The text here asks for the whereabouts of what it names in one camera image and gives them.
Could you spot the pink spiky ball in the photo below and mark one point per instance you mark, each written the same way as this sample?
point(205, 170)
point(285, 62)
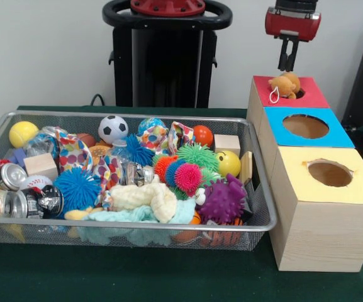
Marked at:
point(188, 176)

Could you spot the dark green table cloth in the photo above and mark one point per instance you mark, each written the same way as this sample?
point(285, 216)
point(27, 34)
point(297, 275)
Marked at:
point(137, 277)

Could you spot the cream fleece cloth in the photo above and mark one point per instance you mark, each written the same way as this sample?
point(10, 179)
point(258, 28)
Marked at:
point(143, 196)

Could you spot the brown teddy bear plush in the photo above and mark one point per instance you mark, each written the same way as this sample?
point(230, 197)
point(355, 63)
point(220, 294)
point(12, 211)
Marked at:
point(286, 85)

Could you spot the green spiky ball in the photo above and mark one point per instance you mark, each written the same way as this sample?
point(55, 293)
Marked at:
point(197, 154)

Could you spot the metal mesh bin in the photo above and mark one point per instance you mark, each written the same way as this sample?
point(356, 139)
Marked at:
point(42, 239)

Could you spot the yellow tennis ball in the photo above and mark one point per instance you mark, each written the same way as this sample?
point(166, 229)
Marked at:
point(23, 133)

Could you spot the wooden three-hole box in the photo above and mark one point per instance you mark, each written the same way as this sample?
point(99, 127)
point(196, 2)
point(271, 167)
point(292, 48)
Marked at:
point(319, 232)

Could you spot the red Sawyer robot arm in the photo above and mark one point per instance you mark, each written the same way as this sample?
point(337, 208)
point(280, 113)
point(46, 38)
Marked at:
point(168, 7)

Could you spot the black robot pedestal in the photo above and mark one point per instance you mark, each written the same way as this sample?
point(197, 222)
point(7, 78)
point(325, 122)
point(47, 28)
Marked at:
point(165, 69)

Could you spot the large blue spiky ball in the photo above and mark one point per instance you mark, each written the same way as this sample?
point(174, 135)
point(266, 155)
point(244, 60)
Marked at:
point(77, 188)

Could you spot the orange-red smooth ball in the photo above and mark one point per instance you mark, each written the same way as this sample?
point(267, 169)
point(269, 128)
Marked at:
point(202, 135)

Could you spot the purple spiky monster toy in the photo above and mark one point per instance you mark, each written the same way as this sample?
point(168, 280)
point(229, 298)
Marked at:
point(223, 199)

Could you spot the white baseball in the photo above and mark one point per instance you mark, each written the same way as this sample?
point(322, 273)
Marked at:
point(36, 182)

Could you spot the yellow smiley ball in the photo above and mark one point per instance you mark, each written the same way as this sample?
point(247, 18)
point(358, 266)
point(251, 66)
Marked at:
point(228, 163)

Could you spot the black and white soccer ball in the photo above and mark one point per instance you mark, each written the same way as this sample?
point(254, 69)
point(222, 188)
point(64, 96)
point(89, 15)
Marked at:
point(113, 127)

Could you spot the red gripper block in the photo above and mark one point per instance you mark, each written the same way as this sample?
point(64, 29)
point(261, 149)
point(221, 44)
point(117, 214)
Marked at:
point(294, 25)

